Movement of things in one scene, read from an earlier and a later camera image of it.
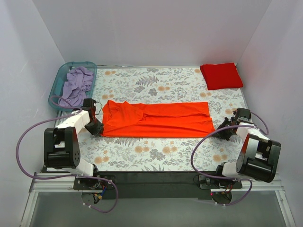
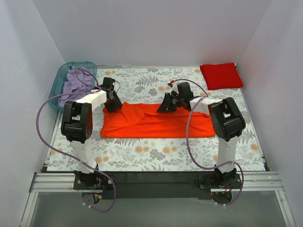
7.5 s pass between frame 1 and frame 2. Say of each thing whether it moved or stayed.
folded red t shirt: stayed
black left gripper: moved
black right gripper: moved
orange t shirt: stayed
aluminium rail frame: stayed
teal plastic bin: stayed
